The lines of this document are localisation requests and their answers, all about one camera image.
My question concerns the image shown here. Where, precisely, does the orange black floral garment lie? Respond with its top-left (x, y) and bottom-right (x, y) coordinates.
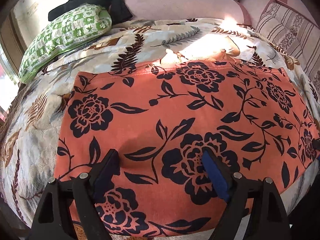
top-left (55, 61), bottom-right (319, 237)

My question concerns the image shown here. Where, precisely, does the black clothing pile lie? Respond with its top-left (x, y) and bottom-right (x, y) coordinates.
top-left (48, 0), bottom-right (133, 25)

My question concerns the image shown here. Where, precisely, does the leaf-pattern fleece blanket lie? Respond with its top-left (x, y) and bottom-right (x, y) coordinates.
top-left (1, 18), bottom-right (319, 227)

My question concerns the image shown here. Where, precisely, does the stained glass window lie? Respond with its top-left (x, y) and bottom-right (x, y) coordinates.
top-left (0, 46), bottom-right (19, 122)

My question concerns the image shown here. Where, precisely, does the striped floral quilt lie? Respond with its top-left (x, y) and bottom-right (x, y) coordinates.
top-left (256, 2), bottom-right (319, 90)

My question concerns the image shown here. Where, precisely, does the green white patterned pillow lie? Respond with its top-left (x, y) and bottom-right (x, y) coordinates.
top-left (18, 4), bottom-right (112, 84)

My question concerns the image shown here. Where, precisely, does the pink folded quilt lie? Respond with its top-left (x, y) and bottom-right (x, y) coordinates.
top-left (238, 0), bottom-right (319, 28)

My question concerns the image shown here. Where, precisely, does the pink bolster cushion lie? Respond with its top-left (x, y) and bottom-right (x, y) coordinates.
top-left (124, 0), bottom-right (252, 25)

